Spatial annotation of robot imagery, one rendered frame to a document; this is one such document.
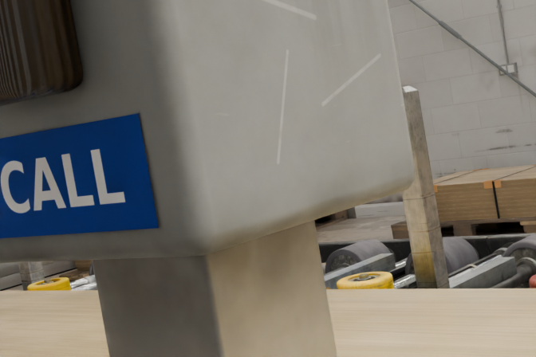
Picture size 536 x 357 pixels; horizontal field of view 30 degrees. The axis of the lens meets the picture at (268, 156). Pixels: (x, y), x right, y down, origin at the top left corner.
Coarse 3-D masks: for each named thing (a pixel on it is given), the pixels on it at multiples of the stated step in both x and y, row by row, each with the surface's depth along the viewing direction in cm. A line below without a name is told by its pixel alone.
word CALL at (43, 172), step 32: (64, 128) 18; (96, 128) 18; (128, 128) 17; (0, 160) 20; (32, 160) 19; (64, 160) 19; (96, 160) 18; (128, 160) 17; (0, 192) 20; (32, 192) 19; (64, 192) 19; (96, 192) 18; (128, 192) 18; (0, 224) 20; (32, 224) 20; (64, 224) 19; (96, 224) 18; (128, 224) 18
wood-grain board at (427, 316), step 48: (432, 288) 130; (480, 288) 125; (528, 288) 121; (0, 336) 148; (48, 336) 142; (96, 336) 136; (336, 336) 113; (384, 336) 110; (432, 336) 106; (480, 336) 103; (528, 336) 100
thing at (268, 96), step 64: (128, 0) 17; (192, 0) 17; (256, 0) 18; (320, 0) 20; (384, 0) 21; (128, 64) 17; (192, 64) 17; (256, 64) 18; (320, 64) 20; (384, 64) 21; (0, 128) 20; (192, 128) 17; (256, 128) 18; (320, 128) 19; (384, 128) 21; (192, 192) 17; (256, 192) 18; (320, 192) 19; (384, 192) 21; (0, 256) 21; (64, 256) 19; (128, 256) 18
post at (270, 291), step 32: (192, 256) 19; (224, 256) 20; (256, 256) 20; (288, 256) 21; (320, 256) 22; (128, 288) 21; (160, 288) 20; (192, 288) 20; (224, 288) 19; (256, 288) 20; (288, 288) 21; (320, 288) 22; (128, 320) 21; (160, 320) 20; (192, 320) 20; (224, 320) 19; (256, 320) 20; (288, 320) 21; (320, 320) 22; (128, 352) 21; (160, 352) 20; (192, 352) 20; (224, 352) 19; (256, 352) 20; (288, 352) 21; (320, 352) 21
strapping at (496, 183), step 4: (488, 168) 761; (444, 180) 728; (488, 180) 682; (492, 180) 678; (496, 180) 674; (500, 180) 671; (484, 184) 679; (488, 184) 677; (492, 184) 675; (496, 184) 673; (500, 184) 671; (436, 188) 706; (484, 188) 680; (496, 200) 675; (496, 204) 675; (496, 208) 676
